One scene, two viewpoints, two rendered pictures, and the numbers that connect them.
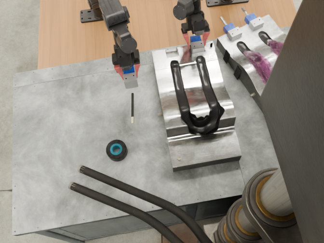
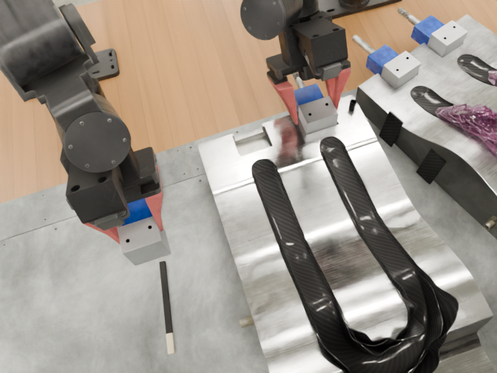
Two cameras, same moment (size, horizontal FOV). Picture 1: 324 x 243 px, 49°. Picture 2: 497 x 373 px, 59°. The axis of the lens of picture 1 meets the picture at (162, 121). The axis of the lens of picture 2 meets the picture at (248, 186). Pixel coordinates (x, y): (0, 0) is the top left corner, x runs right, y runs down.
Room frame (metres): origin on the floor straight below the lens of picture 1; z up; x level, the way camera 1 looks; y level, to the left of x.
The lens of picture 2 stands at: (0.47, -0.02, 1.47)
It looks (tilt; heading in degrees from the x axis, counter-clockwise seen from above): 63 degrees down; 353
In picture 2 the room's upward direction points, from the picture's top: 11 degrees counter-clockwise
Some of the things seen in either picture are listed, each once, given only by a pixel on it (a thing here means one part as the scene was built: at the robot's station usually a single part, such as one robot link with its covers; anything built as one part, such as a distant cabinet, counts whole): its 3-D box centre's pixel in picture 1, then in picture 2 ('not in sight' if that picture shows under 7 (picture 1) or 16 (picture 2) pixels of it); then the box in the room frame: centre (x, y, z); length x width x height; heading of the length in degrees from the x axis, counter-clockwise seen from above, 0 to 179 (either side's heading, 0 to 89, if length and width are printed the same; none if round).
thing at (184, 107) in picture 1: (195, 91); (344, 245); (0.62, -0.15, 0.92); 0.35 x 0.16 x 0.09; 2
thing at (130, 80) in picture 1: (128, 70); (137, 209); (0.75, 0.10, 0.94); 0.13 x 0.05 x 0.05; 2
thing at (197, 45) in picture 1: (195, 39); (306, 97); (0.88, -0.19, 0.89); 0.13 x 0.05 x 0.05; 1
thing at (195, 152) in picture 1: (194, 101); (338, 269); (0.61, -0.14, 0.87); 0.50 x 0.26 x 0.14; 2
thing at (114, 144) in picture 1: (116, 150); not in sight; (0.47, 0.19, 0.82); 0.08 x 0.08 x 0.04
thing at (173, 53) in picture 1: (172, 54); (252, 146); (0.83, -0.08, 0.87); 0.05 x 0.05 x 0.04; 2
